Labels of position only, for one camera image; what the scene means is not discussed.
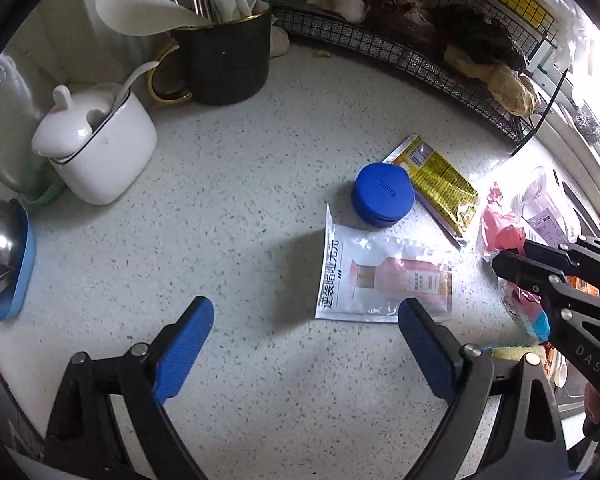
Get yellow blue sponge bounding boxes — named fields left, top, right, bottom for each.
left=482, top=310, right=552, bottom=362

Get dark dried clump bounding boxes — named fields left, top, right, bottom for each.
left=430, top=4, right=527, bottom=72

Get white ceramic spoon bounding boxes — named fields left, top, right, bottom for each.
left=87, top=61, right=160, bottom=126

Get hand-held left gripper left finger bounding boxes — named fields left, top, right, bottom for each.
left=41, top=296, right=216, bottom=480

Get ginger root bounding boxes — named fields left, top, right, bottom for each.
left=486, top=64, right=542, bottom=117

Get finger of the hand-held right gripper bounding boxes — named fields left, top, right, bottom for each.
left=524, top=235, right=600, bottom=287
left=492, top=250, right=600, bottom=326

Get glass bottle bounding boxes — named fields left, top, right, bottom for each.
left=0, top=55, right=44, bottom=193

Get pale garlic clove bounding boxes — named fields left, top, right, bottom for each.
left=270, top=25, right=291, bottom=58

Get steel wool scrubber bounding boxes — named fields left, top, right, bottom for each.
left=572, top=109, right=600, bottom=147

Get dried red chilies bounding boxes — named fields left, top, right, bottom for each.
left=369, top=0, right=433, bottom=28

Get pink plastic bag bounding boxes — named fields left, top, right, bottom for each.
left=477, top=182, right=529, bottom=262

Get blue round lid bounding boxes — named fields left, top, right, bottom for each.
left=351, top=162, right=415, bottom=227

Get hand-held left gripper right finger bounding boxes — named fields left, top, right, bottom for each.
left=397, top=297, right=571, bottom=480

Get black wire rack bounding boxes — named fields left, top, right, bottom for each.
left=270, top=0, right=576, bottom=158

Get white sachet pink bottle print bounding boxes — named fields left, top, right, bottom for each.
left=314, top=203, right=453, bottom=323

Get white ceramic sugar jar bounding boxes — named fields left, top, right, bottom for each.
left=31, top=81, right=158, bottom=206

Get steel kettle on blue mat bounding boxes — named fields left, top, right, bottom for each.
left=0, top=199, right=37, bottom=322

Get clear pink bottle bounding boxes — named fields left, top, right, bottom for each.
left=511, top=166, right=588, bottom=247

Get dark green utensil mug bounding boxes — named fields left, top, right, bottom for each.
left=147, top=9, right=273, bottom=107

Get yellow snack wrapper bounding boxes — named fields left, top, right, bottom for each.
left=382, top=133, right=480, bottom=251

